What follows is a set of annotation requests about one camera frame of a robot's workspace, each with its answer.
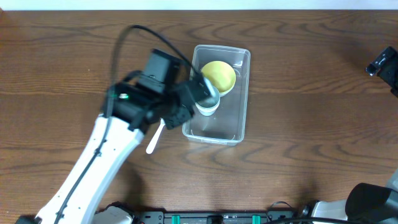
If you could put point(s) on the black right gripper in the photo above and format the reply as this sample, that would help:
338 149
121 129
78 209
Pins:
382 64

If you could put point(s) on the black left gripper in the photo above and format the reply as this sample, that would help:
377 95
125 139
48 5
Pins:
175 122

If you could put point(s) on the grey cup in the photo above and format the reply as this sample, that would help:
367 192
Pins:
212 101

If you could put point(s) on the white cup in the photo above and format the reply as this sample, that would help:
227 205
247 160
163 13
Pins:
207 111

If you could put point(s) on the white bowl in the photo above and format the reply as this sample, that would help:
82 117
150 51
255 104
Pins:
222 94

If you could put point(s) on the yellow bowl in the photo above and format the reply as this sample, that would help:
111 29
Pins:
220 74

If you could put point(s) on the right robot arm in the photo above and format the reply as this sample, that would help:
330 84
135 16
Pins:
366 203

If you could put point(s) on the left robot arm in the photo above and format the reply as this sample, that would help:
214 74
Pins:
79 196

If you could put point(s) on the clear plastic container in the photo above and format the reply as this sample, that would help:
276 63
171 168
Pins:
226 125

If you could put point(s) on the white plastic fork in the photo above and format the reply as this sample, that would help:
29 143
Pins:
153 142

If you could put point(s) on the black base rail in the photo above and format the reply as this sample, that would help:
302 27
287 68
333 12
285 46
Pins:
120 213

